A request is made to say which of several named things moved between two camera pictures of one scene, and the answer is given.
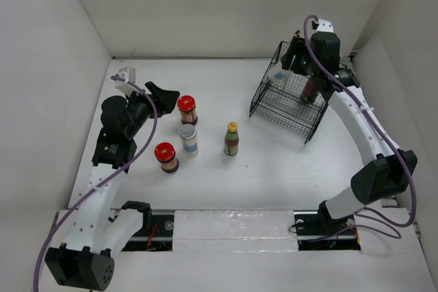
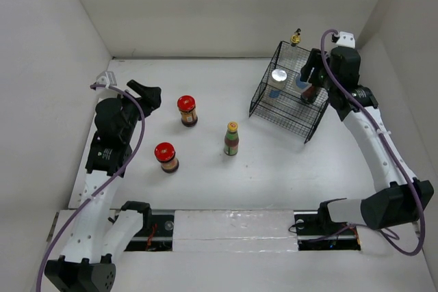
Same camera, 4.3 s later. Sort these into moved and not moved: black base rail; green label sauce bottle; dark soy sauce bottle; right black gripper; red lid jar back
Moved: right black gripper
Not moved: green label sauce bottle; black base rail; red lid jar back; dark soy sauce bottle
